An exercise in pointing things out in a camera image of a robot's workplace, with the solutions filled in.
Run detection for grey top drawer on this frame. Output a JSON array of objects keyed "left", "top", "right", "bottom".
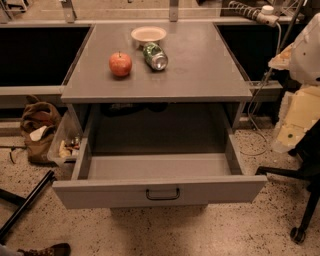
[{"left": 53, "top": 103, "right": 266, "bottom": 209}]

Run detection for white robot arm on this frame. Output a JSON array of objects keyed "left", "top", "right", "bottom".
[{"left": 268, "top": 14, "right": 320, "bottom": 153}]

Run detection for black office chair base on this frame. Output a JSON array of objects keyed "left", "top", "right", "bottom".
[{"left": 255, "top": 119, "right": 320, "bottom": 244}]

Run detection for grey cabinet desk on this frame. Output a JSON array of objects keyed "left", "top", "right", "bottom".
[{"left": 60, "top": 21, "right": 253, "bottom": 154}]

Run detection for green soda can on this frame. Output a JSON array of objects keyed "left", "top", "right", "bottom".
[{"left": 143, "top": 42, "right": 168, "bottom": 71}]

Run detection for white bowl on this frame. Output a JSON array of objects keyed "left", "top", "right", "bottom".
[{"left": 131, "top": 26, "right": 167, "bottom": 46}]

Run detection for red apple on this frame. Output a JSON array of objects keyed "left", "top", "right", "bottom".
[{"left": 109, "top": 52, "right": 132, "bottom": 77}]

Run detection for clear plastic bin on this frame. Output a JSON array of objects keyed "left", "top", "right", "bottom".
[{"left": 47, "top": 111, "right": 82, "bottom": 169}]

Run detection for brown cloth bag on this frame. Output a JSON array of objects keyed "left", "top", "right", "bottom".
[{"left": 20, "top": 95, "right": 61, "bottom": 164}]

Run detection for brown shoe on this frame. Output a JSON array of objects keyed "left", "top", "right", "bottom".
[{"left": 18, "top": 243, "right": 71, "bottom": 256}]

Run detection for black stand leg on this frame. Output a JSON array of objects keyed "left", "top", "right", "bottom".
[{"left": 0, "top": 170, "right": 56, "bottom": 242}]

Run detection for grey cable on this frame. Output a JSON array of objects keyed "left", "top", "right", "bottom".
[{"left": 239, "top": 21, "right": 284, "bottom": 158}]

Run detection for black top drawer handle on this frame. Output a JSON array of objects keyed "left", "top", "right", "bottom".
[{"left": 145, "top": 188, "right": 180, "bottom": 201}]

